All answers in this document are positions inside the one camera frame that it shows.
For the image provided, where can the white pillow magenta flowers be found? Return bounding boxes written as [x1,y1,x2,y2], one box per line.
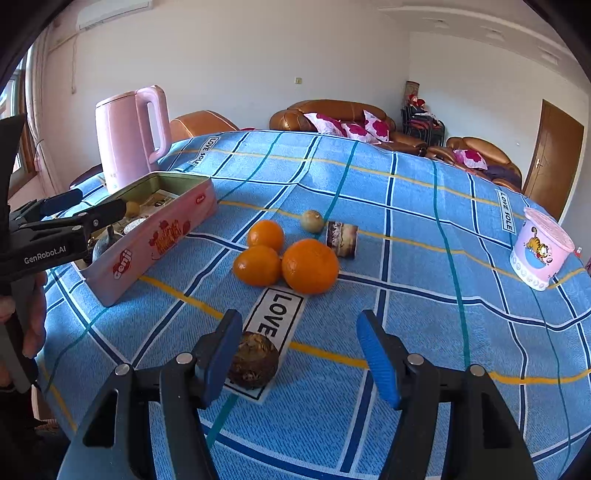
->
[342,122,382,145]
[362,109,393,142]
[304,112,345,137]
[453,148,488,171]

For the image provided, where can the brown cake roll slice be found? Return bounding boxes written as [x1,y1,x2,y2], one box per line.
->
[326,221,359,257]

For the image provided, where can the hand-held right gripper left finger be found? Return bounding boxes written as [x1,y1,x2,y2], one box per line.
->
[76,308,244,480]

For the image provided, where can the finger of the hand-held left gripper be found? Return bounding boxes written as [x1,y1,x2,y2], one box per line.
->
[21,198,128,241]
[9,188,85,230]

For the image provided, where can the pink electric kettle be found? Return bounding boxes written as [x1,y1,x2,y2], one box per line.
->
[95,84,172,195]

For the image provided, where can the brown leather chaise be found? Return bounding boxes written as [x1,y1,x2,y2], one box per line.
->
[168,110,241,143]

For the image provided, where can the brown leather sofa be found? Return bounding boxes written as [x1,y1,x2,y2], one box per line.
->
[269,99,428,155]

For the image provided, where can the stacked dark chairs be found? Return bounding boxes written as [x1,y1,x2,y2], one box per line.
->
[401,105,446,147]

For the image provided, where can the small round brown-green fruit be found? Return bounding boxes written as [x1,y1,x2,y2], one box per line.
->
[301,210,325,234]

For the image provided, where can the dark purple stool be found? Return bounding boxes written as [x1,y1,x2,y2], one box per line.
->
[69,164,105,190]

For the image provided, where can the large orange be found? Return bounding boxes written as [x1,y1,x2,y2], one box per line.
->
[281,239,340,296]

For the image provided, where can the pink cartoon plastic bucket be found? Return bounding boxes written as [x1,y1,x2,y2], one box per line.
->
[509,207,574,291]

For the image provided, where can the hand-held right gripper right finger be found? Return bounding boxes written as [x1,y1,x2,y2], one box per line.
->
[355,309,539,480]

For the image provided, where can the brown leather armchair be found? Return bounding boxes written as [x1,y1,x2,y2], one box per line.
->
[427,136,522,192]

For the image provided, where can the brown wooden door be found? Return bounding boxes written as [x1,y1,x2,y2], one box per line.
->
[522,99,585,222]

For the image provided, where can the window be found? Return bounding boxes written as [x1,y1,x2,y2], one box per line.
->
[9,69,35,185]

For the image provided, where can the round chocolate cupcake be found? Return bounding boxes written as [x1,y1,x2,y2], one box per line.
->
[226,331,280,387]

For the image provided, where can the printed paper leaflet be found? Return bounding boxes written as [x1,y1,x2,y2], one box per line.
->
[139,187,185,217]

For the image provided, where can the purple cloth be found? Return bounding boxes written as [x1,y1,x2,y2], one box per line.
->
[485,166,520,183]

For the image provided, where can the white wall air conditioner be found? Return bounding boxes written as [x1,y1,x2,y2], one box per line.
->
[76,0,153,31]

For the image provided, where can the blue plaid tablecloth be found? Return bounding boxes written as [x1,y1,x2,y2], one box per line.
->
[37,129,591,480]

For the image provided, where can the pink tin box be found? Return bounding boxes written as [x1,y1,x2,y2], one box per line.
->
[76,171,219,308]

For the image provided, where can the light curtain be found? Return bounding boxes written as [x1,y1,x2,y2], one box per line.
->
[25,34,61,195]

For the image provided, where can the person's left hand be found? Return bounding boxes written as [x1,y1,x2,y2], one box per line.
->
[0,271,48,386]

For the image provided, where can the small orange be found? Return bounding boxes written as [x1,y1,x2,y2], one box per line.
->
[247,220,285,253]
[233,245,282,287]

